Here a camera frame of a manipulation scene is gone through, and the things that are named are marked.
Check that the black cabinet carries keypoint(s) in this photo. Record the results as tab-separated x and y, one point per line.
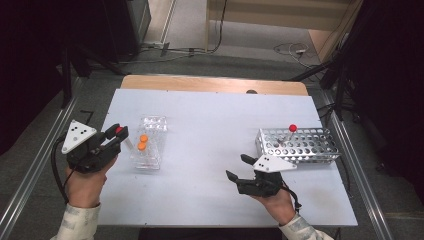
126	26

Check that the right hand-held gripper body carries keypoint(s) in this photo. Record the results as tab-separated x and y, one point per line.
263	183

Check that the person's left hand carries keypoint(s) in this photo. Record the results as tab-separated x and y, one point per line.
85	188

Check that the clear acrylic test tube rack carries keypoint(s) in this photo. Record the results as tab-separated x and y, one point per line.
154	124

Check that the metal floor rail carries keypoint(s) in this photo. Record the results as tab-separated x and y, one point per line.
356	166
36	166

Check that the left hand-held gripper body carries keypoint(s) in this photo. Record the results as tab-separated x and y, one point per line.
86	153

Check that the orange-capped test tube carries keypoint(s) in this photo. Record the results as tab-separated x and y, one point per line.
142	146
143	138

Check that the red-capped test tube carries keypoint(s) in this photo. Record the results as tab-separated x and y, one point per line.
119	130
292	128

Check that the person's right hand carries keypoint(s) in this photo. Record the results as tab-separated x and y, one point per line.
278	206

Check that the wooden table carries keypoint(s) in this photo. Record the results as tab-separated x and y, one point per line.
200	84

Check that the beige wooden cabinet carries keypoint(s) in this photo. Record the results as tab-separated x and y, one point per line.
266	16

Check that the dark round table grommet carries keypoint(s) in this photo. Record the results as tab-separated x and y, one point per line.
251	92

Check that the black metal stand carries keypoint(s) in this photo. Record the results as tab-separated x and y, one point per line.
340	90
66	80

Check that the perforated metal test tube rack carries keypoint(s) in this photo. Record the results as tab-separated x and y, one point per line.
310	146

